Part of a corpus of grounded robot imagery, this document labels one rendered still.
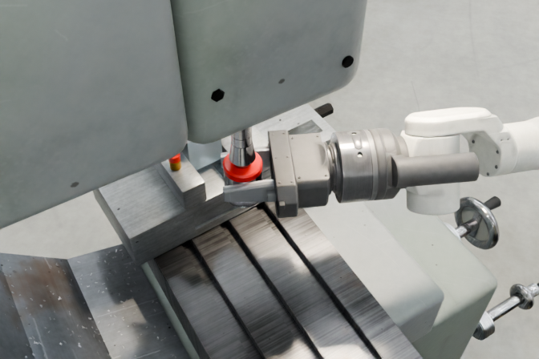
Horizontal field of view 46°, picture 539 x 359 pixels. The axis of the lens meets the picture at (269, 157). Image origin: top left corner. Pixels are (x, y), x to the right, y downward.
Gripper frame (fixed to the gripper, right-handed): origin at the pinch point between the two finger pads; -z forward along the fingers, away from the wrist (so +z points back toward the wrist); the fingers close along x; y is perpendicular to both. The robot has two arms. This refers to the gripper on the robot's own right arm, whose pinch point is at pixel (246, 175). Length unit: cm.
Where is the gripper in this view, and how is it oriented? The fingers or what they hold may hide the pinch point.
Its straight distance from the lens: 77.0
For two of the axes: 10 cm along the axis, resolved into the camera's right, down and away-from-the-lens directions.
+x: 1.0, 7.4, -6.7
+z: 9.9, -0.8, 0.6
